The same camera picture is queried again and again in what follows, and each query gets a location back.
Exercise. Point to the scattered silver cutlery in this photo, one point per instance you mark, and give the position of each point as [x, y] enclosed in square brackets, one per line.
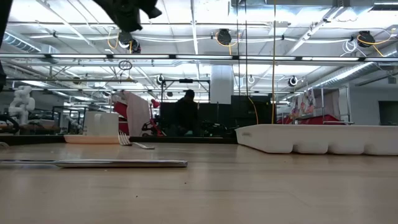
[31, 139]

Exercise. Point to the silver fork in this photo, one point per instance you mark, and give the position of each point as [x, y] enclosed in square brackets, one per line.
[124, 140]

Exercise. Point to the ceiling light strip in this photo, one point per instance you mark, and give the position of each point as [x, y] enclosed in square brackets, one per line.
[93, 56]

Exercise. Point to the red plastic storage bin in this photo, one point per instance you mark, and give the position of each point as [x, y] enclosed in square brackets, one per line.
[317, 119]

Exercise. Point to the white mug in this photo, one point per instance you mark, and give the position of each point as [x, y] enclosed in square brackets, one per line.
[105, 123]

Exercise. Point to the beige panel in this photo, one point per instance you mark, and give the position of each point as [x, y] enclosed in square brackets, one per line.
[136, 112]

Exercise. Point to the silver table knife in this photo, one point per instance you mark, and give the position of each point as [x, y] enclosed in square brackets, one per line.
[124, 163]

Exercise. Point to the colourful printed poster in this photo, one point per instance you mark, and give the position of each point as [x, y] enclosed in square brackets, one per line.
[306, 102]

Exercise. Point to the silver ventilation duct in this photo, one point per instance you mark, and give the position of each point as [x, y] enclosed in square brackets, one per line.
[357, 70]

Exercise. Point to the white robot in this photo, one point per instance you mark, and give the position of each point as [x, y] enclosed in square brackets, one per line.
[21, 102]

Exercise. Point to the person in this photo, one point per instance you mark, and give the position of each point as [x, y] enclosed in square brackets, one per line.
[186, 115]

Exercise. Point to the black panel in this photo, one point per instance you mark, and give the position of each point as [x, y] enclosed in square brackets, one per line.
[248, 109]

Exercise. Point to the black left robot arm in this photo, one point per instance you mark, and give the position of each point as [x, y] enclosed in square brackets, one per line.
[5, 40]

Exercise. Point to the black metal rack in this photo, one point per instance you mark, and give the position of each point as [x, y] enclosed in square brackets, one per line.
[68, 107]

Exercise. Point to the white cutlery tray organizer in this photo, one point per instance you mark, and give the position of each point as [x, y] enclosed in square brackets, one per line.
[311, 138]

